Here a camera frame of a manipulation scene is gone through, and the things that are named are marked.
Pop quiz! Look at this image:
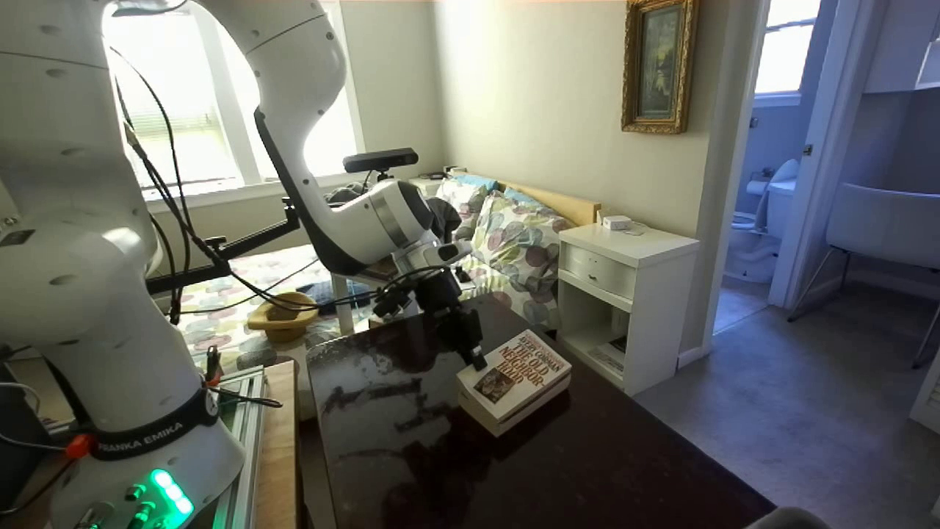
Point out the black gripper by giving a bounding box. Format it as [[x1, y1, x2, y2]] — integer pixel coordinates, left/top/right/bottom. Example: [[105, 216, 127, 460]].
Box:
[[373, 263, 490, 375]]

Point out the white paperback book red title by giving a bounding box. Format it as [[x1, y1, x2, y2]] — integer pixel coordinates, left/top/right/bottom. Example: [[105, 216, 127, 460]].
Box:
[[455, 326, 577, 420]]

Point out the floral blanket bed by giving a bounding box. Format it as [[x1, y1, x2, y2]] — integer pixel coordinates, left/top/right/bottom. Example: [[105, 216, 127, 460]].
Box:
[[179, 169, 605, 370]]

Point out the dark blue cushion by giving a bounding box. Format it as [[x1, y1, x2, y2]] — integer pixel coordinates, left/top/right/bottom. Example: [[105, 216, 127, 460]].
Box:
[[292, 278, 377, 319]]

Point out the white nightstand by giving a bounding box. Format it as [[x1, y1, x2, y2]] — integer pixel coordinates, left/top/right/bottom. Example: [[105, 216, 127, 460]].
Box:
[[556, 219, 699, 397]]

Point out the yellow bowl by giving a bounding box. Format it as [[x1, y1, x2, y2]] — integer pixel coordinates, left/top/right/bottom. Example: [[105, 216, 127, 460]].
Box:
[[245, 291, 320, 347]]

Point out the wooden robot stand board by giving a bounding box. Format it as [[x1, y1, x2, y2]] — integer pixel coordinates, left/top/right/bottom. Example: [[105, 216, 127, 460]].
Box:
[[255, 360, 299, 529]]

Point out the white toilet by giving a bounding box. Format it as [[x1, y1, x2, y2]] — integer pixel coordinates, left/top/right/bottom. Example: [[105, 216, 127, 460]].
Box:
[[728, 160, 804, 288]]

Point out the gold framed picture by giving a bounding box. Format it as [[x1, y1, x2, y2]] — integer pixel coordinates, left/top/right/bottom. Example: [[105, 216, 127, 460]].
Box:
[[619, 0, 699, 138]]

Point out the large bright window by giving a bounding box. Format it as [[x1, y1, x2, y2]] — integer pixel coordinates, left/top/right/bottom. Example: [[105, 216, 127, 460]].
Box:
[[99, 0, 364, 201]]

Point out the red round button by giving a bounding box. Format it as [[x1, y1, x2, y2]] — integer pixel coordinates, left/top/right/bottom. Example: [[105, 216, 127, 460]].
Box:
[[61, 429, 96, 464]]

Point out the white door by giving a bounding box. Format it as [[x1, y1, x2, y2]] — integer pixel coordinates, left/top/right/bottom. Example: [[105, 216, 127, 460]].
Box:
[[766, 0, 875, 313]]

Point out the small bathroom window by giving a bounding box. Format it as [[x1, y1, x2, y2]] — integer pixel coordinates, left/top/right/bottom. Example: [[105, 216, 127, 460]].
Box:
[[752, 0, 822, 101]]

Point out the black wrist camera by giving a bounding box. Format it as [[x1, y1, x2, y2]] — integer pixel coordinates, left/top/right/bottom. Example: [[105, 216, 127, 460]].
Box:
[[421, 198, 467, 247]]

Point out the black exterior camera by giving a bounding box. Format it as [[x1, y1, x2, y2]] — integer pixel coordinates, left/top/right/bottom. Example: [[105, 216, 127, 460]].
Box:
[[342, 145, 421, 179]]

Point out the aluminium base frame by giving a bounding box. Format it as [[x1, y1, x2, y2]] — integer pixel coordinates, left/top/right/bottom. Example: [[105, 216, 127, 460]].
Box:
[[208, 364, 271, 529]]

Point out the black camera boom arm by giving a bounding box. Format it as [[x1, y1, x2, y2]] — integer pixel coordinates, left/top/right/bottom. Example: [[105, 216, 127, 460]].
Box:
[[143, 201, 304, 298]]

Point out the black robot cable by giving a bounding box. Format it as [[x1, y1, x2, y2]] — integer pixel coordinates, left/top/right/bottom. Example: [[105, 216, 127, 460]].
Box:
[[102, 43, 326, 319]]

